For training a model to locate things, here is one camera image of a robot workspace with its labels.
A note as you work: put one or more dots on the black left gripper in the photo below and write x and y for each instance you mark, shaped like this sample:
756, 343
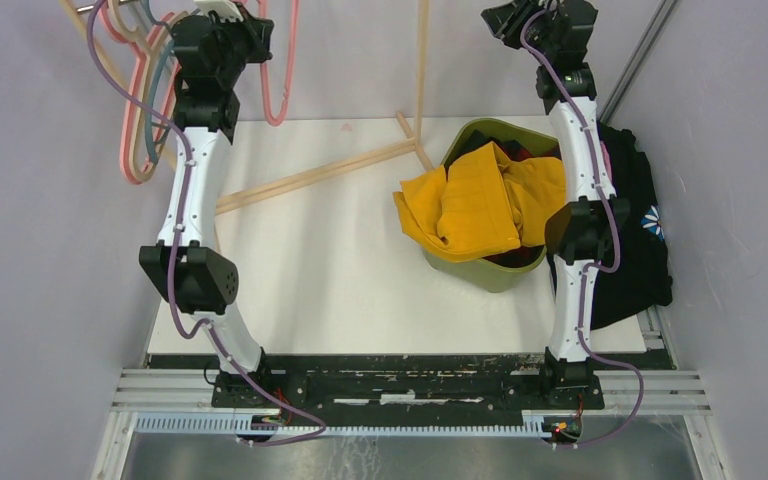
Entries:
255, 30

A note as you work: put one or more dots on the pink garment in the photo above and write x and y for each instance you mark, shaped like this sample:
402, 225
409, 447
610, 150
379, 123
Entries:
606, 160

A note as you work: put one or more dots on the yellow skirt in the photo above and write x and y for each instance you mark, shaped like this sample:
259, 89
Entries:
483, 204

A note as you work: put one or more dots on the white cable duct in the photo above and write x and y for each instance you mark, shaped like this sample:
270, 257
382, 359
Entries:
243, 424

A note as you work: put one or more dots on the olive green plastic basket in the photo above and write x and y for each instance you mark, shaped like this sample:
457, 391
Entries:
475, 133

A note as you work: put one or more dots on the wooden clothes rack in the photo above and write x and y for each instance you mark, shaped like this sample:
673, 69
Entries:
123, 61

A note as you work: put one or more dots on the black garment with flower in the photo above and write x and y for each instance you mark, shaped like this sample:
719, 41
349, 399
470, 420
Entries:
643, 279

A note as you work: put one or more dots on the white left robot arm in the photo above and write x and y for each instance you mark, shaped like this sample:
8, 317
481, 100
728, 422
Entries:
199, 284

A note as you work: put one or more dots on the red plaid skirt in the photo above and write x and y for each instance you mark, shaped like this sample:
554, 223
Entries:
523, 255

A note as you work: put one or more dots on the grey blue plastic hanger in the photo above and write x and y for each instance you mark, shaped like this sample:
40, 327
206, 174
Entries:
155, 131

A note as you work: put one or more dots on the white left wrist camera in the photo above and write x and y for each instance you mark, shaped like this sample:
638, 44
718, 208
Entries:
225, 10

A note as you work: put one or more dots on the beige wooden hanger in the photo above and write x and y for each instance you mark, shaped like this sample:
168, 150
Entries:
165, 99

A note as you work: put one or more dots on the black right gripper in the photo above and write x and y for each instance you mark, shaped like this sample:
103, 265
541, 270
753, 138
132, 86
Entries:
504, 21

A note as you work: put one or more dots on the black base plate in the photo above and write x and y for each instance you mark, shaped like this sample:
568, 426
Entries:
400, 390

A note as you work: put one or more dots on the metal rack rod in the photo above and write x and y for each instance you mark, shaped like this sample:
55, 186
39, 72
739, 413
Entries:
86, 9

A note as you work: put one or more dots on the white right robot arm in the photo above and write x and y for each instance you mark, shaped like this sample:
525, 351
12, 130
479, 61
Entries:
583, 236

